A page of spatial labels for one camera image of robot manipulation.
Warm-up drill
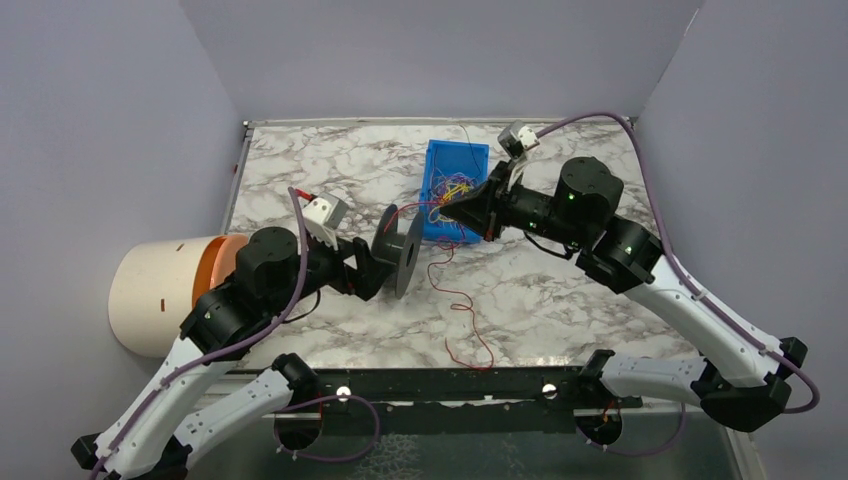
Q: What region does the black cable spool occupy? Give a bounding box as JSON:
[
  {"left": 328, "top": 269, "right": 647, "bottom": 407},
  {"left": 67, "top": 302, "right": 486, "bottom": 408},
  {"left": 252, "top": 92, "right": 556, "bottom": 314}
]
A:
[{"left": 371, "top": 204, "right": 425, "bottom": 299}]

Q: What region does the blue plastic bin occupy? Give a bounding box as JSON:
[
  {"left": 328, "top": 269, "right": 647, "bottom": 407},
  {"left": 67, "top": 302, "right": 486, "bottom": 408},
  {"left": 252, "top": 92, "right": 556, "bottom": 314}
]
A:
[{"left": 419, "top": 139, "right": 489, "bottom": 244}]

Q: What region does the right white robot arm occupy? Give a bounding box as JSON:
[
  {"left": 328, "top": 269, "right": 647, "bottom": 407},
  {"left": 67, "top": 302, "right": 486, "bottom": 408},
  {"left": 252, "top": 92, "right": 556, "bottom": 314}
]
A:
[{"left": 441, "top": 157, "right": 807, "bottom": 432}]

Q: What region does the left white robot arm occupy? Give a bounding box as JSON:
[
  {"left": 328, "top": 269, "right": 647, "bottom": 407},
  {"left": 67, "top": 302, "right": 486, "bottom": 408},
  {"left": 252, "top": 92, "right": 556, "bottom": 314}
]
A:
[{"left": 71, "top": 227, "right": 417, "bottom": 479}]

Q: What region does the cream cylinder with orange lid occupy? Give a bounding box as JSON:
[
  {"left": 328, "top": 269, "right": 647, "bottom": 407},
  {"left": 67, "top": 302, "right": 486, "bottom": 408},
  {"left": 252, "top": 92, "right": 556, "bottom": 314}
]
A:
[{"left": 108, "top": 234, "right": 248, "bottom": 358}]

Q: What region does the bundle of coloured wires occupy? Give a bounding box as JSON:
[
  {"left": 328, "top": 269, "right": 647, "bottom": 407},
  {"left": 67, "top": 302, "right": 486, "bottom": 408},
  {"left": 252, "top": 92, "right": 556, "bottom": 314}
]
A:
[{"left": 427, "top": 172, "right": 482, "bottom": 230}]

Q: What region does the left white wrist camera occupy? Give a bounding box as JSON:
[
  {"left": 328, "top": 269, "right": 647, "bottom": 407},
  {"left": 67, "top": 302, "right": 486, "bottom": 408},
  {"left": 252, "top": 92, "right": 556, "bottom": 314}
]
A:
[{"left": 302, "top": 194, "right": 350, "bottom": 251}]

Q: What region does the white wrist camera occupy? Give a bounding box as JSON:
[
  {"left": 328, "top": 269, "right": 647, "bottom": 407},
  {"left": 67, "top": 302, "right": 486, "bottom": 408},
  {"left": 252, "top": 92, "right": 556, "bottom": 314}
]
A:
[
  {"left": 302, "top": 194, "right": 350, "bottom": 251},
  {"left": 497, "top": 120, "right": 539, "bottom": 190}
]

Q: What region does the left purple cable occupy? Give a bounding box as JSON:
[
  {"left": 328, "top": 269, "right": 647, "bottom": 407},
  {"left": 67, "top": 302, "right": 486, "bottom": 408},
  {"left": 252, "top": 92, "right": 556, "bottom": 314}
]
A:
[{"left": 86, "top": 186, "right": 313, "bottom": 480}]

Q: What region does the purple cable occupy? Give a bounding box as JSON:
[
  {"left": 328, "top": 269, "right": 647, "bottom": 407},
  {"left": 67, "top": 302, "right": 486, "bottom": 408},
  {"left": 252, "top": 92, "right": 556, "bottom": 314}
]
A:
[
  {"left": 86, "top": 186, "right": 313, "bottom": 480},
  {"left": 536, "top": 112, "right": 821, "bottom": 415}
]

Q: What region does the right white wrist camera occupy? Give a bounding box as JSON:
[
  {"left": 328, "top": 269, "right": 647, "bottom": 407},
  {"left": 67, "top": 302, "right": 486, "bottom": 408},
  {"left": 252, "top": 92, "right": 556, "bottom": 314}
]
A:
[{"left": 497, "top": 120, "right": 539, "bottom": 190}]

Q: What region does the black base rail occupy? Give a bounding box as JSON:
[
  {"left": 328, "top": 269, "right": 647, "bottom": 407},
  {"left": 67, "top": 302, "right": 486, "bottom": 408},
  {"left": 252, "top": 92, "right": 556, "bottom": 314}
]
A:
[{"left": 272, "top": 366, "right": 642, "bottom": 440}]

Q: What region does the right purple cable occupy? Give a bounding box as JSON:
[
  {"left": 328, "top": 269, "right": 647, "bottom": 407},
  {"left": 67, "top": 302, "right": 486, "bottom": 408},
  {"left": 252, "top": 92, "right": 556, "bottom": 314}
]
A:
[{"left": 536, "top": 112, "right": 821, "bottom": 415}]

